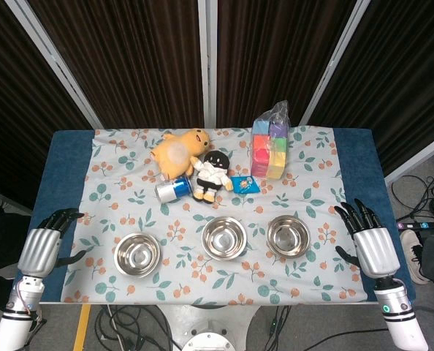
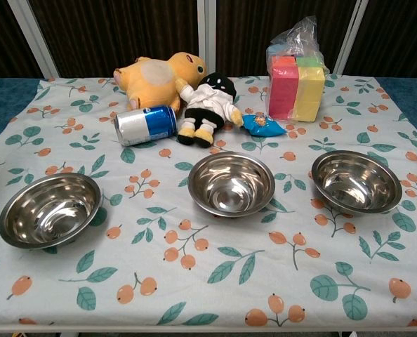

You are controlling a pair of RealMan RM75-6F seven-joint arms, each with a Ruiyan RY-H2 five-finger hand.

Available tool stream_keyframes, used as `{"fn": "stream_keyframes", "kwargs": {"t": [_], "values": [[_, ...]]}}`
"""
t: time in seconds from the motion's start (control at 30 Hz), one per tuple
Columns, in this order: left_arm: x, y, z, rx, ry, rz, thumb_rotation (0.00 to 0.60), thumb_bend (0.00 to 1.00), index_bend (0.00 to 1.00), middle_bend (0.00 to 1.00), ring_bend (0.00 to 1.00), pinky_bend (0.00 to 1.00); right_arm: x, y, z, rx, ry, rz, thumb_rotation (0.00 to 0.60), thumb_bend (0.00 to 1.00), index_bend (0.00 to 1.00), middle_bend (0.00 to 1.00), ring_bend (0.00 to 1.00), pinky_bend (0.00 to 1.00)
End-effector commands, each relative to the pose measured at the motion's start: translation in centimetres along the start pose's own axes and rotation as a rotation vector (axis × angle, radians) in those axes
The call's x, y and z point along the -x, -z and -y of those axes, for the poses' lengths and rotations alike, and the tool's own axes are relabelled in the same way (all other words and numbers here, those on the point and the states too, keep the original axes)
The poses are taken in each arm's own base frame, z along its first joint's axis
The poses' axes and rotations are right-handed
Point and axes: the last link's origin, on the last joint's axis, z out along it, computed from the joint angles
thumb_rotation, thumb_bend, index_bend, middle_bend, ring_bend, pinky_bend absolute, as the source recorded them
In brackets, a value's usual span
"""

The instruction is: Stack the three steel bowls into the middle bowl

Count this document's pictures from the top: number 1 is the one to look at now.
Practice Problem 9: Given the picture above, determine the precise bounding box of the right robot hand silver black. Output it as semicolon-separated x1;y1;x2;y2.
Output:
333;198;401;279

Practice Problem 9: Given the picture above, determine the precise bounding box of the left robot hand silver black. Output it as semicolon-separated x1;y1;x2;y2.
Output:
17;207;87;279

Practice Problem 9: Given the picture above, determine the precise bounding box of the stainless steel bowl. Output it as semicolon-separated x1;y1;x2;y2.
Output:
201;216;248;261
113;233;162;277
266;214;312;259

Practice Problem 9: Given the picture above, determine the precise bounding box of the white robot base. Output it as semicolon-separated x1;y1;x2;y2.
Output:
158;303;262;351

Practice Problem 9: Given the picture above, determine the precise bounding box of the white sneaker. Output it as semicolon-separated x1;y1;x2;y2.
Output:
399;229;432;285

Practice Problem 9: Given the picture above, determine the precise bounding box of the yellow floor tape strip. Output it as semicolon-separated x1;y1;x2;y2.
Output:
72;305;92;351

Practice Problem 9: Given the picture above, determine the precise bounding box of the blue table cover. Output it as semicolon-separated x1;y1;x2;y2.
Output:
12;127;417;304

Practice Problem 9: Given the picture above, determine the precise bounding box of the dark corrugated partition panel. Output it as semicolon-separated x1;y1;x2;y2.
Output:
28;0;205;129
216;0;357;128
308;0;434;176
0;0;94;209

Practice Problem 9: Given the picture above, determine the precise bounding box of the bag of colourful foam blocks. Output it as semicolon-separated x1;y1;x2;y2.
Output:
250;99;291;181

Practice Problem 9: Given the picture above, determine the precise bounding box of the blue and silver drink can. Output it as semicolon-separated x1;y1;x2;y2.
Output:
155;175;194;203

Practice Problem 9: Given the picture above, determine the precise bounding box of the blue snack packet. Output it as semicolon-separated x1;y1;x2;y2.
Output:
230;175;261;195

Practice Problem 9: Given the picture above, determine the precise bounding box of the floral printed tablecloth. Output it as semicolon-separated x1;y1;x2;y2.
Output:
61;127;368;306

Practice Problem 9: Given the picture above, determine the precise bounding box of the yellow plush toy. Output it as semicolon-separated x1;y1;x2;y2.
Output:
150;127;211;181

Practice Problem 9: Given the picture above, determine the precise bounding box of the black-haired doll in white robe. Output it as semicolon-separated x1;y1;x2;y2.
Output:
189;149;235;204

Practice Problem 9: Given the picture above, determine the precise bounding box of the black cable bundle under table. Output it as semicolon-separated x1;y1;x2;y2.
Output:
94;305;183;351

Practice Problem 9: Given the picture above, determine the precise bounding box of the black cable with green light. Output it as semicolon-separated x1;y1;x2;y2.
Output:
266;305;293;351

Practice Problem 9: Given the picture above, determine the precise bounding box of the white partition frame post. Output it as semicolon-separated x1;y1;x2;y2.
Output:
197;0;218;129
4;0;104;129
299;0;372;127

